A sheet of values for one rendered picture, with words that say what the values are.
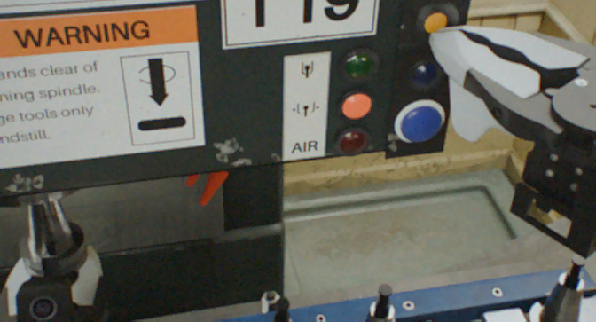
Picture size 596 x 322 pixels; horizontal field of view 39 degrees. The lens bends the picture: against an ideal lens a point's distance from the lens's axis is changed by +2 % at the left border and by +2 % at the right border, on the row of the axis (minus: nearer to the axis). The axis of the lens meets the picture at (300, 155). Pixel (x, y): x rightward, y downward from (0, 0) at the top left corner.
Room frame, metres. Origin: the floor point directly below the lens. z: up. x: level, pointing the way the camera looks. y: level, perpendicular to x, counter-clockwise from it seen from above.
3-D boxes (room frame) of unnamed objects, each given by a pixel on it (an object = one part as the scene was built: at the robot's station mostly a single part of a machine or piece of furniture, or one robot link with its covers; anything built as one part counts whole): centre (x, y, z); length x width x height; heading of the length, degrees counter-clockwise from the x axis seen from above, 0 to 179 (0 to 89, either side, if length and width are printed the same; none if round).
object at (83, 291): (0.58, 0.21, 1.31); 0.09 x 0.03 x 0.06; 177
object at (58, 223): (0.60, 0.25, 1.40); 0.04 x 0.04 x 0.07
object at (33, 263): (0.60, 0.25, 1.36); 0.06 x 0.06 x 0.03
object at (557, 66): (0.44, -0.13, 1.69); 0.09 x 0.03 x 0.06; 44
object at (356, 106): (0.45, -0.04, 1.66); 0.02 x 0.01 x 0.02; 104
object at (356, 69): (0.45, -0.04, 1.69); 0.02 x 0.01 x 0.02; 104
